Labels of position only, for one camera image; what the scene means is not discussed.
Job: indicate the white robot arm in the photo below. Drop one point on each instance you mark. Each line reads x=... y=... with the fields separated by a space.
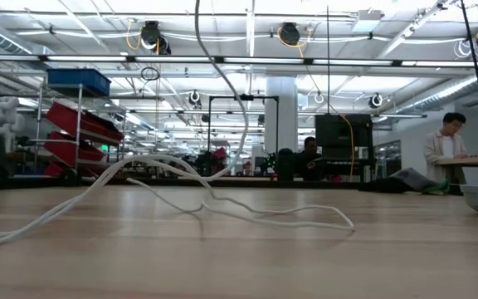
x=4 y=120

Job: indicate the black cylinder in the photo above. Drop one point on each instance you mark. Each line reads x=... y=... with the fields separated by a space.
x=285 y=166

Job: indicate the white building column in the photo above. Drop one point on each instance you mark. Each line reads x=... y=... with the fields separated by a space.
x=280 y=116

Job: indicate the black cabinet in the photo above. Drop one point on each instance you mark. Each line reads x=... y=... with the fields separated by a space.
x=338 y=130

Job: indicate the thin black vertical rod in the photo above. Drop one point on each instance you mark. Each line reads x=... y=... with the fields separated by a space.
x=328 y=62

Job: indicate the metal shelf rack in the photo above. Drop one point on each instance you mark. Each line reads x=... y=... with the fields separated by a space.
x=79 y=104

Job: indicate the black grey work glove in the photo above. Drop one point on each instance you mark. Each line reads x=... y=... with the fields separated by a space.
x=409 y=178

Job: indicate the red storage bin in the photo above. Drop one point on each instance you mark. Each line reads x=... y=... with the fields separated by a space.
x=69 y=118
x=64 y=149
x=54 y=169

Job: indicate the blue storage bin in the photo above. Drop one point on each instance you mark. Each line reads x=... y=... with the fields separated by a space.
x=77 y=79

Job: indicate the small green object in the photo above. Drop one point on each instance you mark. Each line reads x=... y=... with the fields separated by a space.
x=438 y=189

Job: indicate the standing person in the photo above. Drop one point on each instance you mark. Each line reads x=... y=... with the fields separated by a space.
x=442 y=149

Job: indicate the wooden desk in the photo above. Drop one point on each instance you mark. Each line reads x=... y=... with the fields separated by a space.
x=471 y=161

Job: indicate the black background rig frame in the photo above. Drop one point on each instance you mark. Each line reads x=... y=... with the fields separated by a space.
x=259 y=97

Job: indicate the black aluminium table frame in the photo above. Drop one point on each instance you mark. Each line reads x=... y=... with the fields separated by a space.
x=35 y=182

